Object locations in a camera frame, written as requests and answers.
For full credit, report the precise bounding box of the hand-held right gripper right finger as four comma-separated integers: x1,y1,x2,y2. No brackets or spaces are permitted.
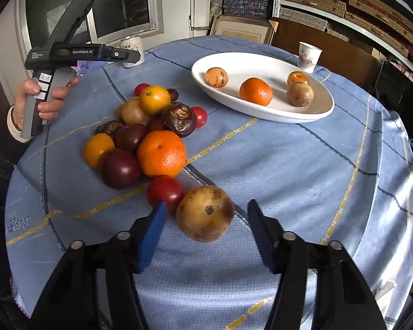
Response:
247,199,387,330

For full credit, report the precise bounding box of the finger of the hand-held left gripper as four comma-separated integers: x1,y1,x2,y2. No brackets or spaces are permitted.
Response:
97,45,140,66

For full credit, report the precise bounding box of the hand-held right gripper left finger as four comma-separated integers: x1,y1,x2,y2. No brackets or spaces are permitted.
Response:
27,201,168,330

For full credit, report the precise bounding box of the large tan round fruit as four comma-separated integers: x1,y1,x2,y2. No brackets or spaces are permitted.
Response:
175,185,235,243

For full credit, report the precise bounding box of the small orange kumquat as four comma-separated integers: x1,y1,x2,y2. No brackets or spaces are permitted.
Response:
83,133,116,169
140,86,172,115
287,71,310,86

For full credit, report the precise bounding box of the dark red plum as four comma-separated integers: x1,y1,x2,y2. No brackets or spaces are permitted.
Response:
100,148,142,190

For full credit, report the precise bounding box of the large orange mandarin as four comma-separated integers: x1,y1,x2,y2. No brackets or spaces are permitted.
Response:
137,130,187,178

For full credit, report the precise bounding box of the dark purple plum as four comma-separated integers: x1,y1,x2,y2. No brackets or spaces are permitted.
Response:
114,124,148,152

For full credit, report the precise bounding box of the white oval plate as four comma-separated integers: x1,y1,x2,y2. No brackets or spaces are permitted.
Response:
191,52,335,123

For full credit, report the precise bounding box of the person's left forearm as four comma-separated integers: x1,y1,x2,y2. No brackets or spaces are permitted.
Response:
0,106,33,166

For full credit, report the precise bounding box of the person's left hand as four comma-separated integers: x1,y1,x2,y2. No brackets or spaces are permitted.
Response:
7,76,79,131

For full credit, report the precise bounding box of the white drink can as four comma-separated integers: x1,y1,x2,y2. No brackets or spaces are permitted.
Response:
120,35,145,68

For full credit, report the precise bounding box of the window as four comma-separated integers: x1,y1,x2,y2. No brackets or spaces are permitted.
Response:
21,0,161,47

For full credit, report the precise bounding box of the blue checked tablecloth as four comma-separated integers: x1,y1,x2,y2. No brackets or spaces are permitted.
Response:
5,35,413,330

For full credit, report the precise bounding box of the white door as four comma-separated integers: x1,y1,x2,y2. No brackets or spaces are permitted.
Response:
158,0,216,38

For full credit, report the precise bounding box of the spotted peach-tan round fruit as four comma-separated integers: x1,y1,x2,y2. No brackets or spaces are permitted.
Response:
204,67,229,88

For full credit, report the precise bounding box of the stack of blue patterned boxes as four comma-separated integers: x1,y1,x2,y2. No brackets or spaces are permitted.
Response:
223,0,275,18

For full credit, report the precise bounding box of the brown-tan round fruit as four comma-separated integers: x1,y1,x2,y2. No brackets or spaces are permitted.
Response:
287,81,314,107

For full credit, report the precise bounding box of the white metal shelf rack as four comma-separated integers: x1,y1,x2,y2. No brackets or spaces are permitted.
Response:
272,0,413,79

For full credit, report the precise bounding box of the white paper cup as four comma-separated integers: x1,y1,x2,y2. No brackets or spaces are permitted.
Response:
298,42,323,74

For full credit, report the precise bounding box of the brown wooden board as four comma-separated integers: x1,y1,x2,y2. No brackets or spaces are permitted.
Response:
270,17,379,88

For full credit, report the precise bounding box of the black glossy panel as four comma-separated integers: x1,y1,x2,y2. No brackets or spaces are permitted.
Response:
366,58,413,121

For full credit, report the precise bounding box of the stack of woven pattern boxes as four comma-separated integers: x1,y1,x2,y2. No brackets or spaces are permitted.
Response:
278,0,413,76

